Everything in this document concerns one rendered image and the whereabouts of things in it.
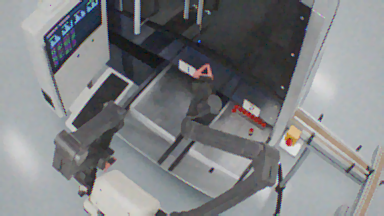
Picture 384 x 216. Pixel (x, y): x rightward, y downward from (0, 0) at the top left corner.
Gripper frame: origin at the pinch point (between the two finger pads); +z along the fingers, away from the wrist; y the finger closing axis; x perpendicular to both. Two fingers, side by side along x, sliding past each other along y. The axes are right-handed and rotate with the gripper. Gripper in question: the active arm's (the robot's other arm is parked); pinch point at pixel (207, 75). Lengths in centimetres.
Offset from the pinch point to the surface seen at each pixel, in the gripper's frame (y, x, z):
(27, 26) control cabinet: 40, 78, -14
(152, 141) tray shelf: -35.7, 23.4, -10.6
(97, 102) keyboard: -34, 60, 4
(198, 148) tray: -38.1, 3.5, -8.1
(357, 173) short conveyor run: -47, -92, -8
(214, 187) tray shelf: -41.5, -8.0, -25.5
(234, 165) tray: -41.0, -13.9, -12.6
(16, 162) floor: -105, 169, -29
